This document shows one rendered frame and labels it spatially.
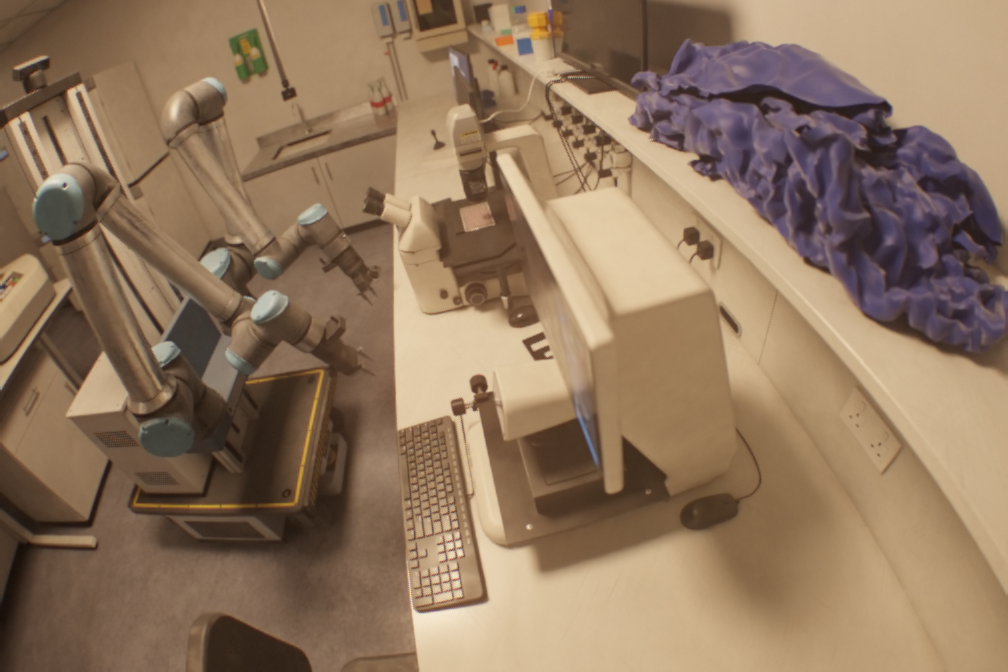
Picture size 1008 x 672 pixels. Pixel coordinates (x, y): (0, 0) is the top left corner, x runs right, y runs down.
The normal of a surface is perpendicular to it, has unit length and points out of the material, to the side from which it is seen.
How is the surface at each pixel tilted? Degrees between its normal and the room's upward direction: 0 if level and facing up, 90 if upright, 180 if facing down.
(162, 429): 95
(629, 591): 0
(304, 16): 90
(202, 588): 0
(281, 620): 0
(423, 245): 86
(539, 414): 82
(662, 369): 90
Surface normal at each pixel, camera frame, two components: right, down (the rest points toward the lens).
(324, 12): 0.18, 0.59
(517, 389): -0.03, -0.80
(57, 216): 0.48, 0.36
